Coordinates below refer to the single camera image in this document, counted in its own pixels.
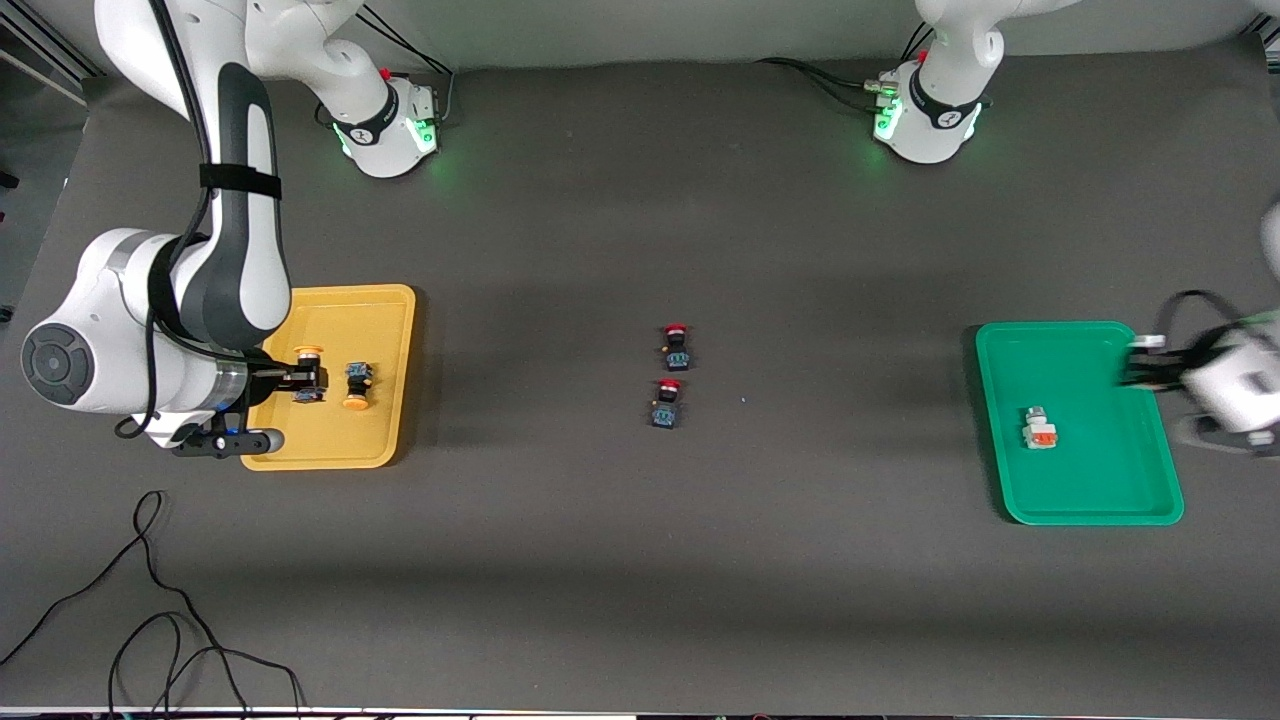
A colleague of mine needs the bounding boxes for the black arm base cables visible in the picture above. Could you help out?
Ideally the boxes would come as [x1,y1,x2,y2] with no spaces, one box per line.
[360,5,457,129]
[755,20,936,113]

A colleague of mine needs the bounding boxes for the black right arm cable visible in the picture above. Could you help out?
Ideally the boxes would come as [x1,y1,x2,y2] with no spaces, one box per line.
[113,0,217,441]

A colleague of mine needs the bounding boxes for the yellow plastic tray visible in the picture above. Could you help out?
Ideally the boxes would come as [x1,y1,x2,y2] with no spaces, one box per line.
[240,284,417,471]

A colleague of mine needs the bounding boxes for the green plastic tray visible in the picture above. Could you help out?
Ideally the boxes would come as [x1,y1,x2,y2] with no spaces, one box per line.
[975,320,1185,527]

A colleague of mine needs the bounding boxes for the aluminium frame rail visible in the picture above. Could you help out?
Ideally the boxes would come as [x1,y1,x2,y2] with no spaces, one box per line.
[0,24,101,107]

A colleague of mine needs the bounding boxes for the black right arm base cables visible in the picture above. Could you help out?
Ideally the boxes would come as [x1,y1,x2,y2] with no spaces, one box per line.
[360,5,457,129]

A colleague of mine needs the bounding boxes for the thin black loose cable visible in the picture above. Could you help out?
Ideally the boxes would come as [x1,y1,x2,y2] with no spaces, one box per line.
[0,489,306,717]

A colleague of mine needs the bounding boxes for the black left arm base cables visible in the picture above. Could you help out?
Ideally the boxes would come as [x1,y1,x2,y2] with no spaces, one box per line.
[755,20,936,113]

